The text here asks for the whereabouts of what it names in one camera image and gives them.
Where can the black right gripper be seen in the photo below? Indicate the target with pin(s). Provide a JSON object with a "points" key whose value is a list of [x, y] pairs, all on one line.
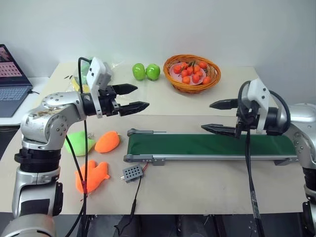
{"points": [[248, 116]]}

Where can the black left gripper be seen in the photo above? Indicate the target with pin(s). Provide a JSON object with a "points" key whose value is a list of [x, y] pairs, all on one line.
{"points": [[107, 103]]}

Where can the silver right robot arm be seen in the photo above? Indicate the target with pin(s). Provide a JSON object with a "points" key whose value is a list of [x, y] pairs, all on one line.
{"points": [[303, 118]]}

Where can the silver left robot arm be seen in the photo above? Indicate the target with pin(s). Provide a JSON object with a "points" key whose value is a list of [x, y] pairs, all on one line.
{"points": [[42, 123]]}

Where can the green conveyor belt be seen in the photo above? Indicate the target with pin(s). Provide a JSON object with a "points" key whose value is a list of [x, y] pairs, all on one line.
{"points": [[202, 145]]}

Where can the green toy apple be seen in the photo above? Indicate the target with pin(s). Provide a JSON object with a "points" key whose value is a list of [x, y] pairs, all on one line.
{"points": [[153, 72], [139, 71]]}

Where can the clear plastic bag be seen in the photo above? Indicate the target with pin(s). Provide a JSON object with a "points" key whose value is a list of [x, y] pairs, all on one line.
{"points": [[112, 74]]}

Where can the pink plate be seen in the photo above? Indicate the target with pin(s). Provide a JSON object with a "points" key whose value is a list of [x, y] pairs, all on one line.
{"points": [[201, 82]]}

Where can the small orange toy fruit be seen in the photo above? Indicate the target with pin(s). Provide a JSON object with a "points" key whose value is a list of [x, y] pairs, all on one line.
{"points": [[206, 79], [203, 65], [196, 68], [186, 79], [185, 73], [176, 69], [199, 74], [195, 78], [189, 70], [184, 65]]}

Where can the orange wicker basket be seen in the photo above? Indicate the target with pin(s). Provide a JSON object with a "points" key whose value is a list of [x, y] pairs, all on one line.
{"points": [[172, 82]]}

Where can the orange plush oval toy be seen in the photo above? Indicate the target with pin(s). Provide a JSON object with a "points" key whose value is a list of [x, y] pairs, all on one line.
{"points": [[107, 143]]}

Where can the green toy in bag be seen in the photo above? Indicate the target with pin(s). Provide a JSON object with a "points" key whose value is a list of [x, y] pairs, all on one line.
{"points": [[84, 71]]}

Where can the yellow toy in bag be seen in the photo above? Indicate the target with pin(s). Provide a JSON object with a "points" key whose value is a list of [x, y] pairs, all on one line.
{"points": [[75, 82]]}

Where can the green plush toy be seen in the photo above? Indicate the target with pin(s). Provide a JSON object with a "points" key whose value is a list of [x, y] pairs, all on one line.
{"points": [[79, 143]]}

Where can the grey perforated control box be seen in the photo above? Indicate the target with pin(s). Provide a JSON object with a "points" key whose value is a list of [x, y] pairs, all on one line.
{"points": [[132, 173]]}

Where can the orange plush fish toy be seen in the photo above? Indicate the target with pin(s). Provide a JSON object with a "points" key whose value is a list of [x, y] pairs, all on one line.
{"points": [[92, 176]]}

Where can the dark blue laptop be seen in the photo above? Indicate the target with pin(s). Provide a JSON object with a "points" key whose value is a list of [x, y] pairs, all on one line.
{"points": [[11, 91]]}

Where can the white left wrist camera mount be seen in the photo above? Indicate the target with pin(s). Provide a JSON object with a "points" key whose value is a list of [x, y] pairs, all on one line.
{"points": [[95, 71]]}

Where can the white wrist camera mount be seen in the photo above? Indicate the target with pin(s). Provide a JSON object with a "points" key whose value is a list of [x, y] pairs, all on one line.
{"points": [[95, 71], [258, 91]]}

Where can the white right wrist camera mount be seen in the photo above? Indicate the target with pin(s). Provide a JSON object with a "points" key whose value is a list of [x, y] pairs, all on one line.
{"points": [[258, 91]]}

